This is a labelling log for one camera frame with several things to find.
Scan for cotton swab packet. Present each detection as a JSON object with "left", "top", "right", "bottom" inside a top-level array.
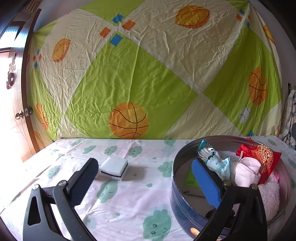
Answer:
[{"left": 197, "top": 139, "right": 231, "bottom": 180}]

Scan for red gold drawstring pouch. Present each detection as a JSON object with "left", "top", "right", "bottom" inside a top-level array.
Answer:
[{"left": 236, "top": 138, "right": 282, "bottom": 184}]

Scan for pink soft cloth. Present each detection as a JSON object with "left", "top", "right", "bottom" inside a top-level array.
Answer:
[{"left": 234, "top": 157, "right": 261, "bottom": 187}]

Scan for white pink-edged towel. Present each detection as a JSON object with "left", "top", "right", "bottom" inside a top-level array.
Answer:
[{"left": 258, "top": 170, "right": 280, "bottom": 223}]

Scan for round metal tin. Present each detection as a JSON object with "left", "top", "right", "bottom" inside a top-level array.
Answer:
[{"left": 171, "top": 136, "right": 295, "bottom": 240}]

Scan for green tissue packet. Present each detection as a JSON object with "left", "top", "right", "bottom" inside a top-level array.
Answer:
[{"left": 183, "top": 167, "right": 205, "bottom": 197}]

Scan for wooden door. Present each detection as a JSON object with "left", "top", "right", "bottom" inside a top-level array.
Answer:
[{"left": 1, "top": 9, "right": 41, "bottom": 164}]

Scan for white black sponge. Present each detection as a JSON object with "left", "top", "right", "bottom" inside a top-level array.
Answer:
[{"left": 100, "top": 157, "right": 128, "bottom": 180}]

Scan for white cloud print tablecloth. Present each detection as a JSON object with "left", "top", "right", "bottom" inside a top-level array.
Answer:
[{"left": 0, "top": 136, "right": 296, "bottom": 241}]

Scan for plaid hanging clothes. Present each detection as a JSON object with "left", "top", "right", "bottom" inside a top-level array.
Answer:
[{"left": 279, "top": 84, "right": 295, "bottom": 150}]

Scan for brass door knob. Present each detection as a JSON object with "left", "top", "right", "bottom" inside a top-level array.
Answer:
[{"left": 15, "top": 108, "right": 33, "bottom": 120}]

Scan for hanging door ornament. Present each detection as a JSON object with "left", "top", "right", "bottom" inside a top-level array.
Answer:
[{"left": 6, "top": 52, "right": 16, "bottom": 89}]

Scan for green cream basketball bedsheet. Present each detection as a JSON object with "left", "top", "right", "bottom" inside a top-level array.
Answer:
[{"left": 27, "top": 1, "right": 282, "bottom": 148}]

